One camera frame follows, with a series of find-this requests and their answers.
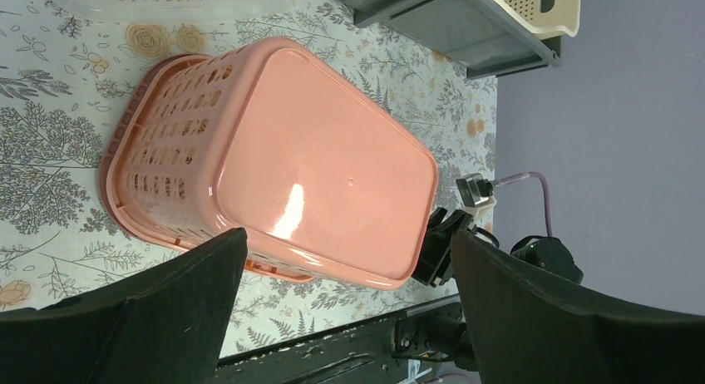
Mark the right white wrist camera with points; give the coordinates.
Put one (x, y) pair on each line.
(477, 195)

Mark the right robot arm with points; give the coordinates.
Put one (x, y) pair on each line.
(544, 252)

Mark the black mounting base rail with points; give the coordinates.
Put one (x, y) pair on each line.
(406, 346)

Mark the white perforated plastic basket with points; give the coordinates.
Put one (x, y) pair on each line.
(164, 11)

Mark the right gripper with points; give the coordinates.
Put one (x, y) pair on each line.
(434, 263)

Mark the cream plastic tub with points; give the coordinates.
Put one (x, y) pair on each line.
(545, 18)

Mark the grey plastic crate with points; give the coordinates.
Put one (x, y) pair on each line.
(477, 34)

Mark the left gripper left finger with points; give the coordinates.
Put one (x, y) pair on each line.
(163, 325)

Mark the pink perforated basket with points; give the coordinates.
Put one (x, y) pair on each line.
(271, 139)

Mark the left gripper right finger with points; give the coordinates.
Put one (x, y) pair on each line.
(527, 325)

